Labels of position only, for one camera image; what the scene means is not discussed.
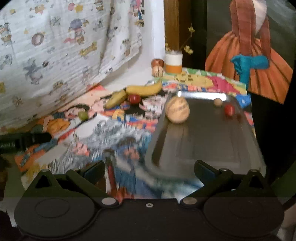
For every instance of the black cylindrical object at left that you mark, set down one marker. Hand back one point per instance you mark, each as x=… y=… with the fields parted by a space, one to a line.
x=17 y=142

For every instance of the small red tomato on tray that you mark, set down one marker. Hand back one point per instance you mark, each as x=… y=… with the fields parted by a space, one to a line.
x=229 y=110

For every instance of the small green fruit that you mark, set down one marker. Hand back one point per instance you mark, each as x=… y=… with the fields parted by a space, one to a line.
x=83 y=115

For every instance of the colourful cartoon table cloth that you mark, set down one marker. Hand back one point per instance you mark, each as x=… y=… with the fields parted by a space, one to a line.
x=120 y=137

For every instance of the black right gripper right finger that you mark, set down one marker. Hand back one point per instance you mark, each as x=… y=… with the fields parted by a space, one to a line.
x=224 y=183

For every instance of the red apple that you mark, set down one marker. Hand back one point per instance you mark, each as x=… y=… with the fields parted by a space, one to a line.
x=157 y=62

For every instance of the red tomato by bananas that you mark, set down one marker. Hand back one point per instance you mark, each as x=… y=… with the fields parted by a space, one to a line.
x=134 y=99

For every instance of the painting of orange dress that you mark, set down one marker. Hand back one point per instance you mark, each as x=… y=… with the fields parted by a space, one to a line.
x=253 y=42

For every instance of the large tan round fruit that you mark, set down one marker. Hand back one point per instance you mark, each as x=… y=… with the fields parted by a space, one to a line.
x=177 y=109

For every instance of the small tan round fruit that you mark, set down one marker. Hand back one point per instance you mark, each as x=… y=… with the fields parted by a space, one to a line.
x=218 y=102

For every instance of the silver metal tray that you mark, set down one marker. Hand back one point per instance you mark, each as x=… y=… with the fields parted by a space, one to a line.
x=208 y=135

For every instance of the white cartoon print hanging cloth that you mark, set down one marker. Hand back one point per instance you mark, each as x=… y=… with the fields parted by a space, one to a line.
x=53 y=51

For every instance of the tan speckled round fruit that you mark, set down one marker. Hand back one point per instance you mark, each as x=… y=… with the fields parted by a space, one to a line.
x=157 y=71

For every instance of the dried yellow flower twigs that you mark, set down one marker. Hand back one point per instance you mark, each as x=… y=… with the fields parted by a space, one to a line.
x=185 y=46

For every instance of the white orange glass jar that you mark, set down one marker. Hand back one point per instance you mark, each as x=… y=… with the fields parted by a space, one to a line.
x=173 y=62

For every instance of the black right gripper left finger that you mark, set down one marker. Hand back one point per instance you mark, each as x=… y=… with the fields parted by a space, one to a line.
x=74 y=183

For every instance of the brown wooden post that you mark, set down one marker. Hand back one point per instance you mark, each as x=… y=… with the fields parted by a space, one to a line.
x=177 y=16

